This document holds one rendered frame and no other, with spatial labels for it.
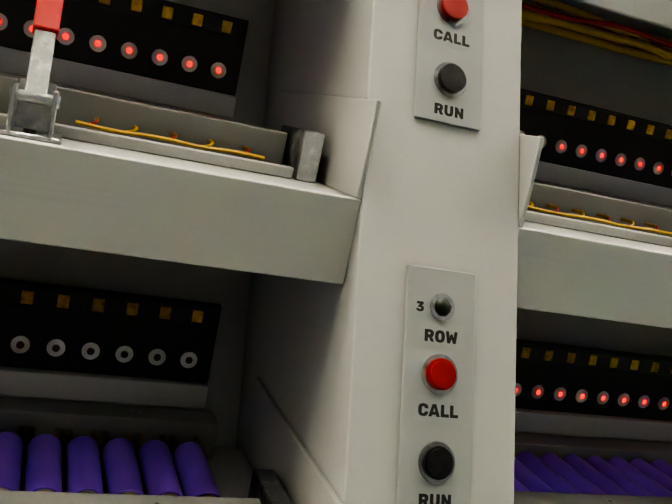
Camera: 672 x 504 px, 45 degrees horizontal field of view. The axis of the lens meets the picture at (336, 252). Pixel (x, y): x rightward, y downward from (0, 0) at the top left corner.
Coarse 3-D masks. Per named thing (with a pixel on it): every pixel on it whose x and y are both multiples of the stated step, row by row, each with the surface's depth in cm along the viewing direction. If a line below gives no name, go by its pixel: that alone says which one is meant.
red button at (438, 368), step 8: (440, 360) 40; (448, 360) 41; (432, 368) 40; (440, 368) 40; (448, 368) 40; (432, 376) 40; (440, 376) 40; (448, 376) 40; (432, 384) 40; (440, 384) 40; (448, 384) 40
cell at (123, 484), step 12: (108, 444) 46; (120, 444) 46; (132, 444) 47; (108, 456) 45; (120, 456) 45; (132, 456) 45; (108, 468) 44; (120, 468) 43; (132, 468) 44; (108, 480) 43; (120, 480) 42; (132, 480) 42; (108, 492) 42; (120, 492) 41; (132, 492) 41
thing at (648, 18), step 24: (552, 0) 63; (576, 0) 52; (600, 0) 52; (624, 0) 52; (648, 0) 53; (528, 24) 67; (552, 24) 65; (576, 24) 66; (600, 24) 64; (624, 24) 73; (648, 24) 71; (624, 48) 71; (648, 48) 68
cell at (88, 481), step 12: (72, 444) 45; (84, 444) 45; (96, 444) 46; (72, 456) 44; (84, 456) 44; (96, 456) 44; (72, 468) 43; (84, 468) 42; (96, 468) 43; (72, 480) 42; (84, 480) 41; (96, 480) 42; (72, 492) 40; (84, 492) 40; (96, 492) 41
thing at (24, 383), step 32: (0, 384) 48; (32, 384) 49; (64, 384) 50; (96, 384) 50; (128, 384) 51; (160, 384) 51; (192, 384) 52; (256, 384) 53; (256, 416) 52; (224, 448) 53; (256, 448) 51; (288, 448) 45; (224, 480) 49; (256, 480) 44; (288, 480) 44; (320, 480) 40
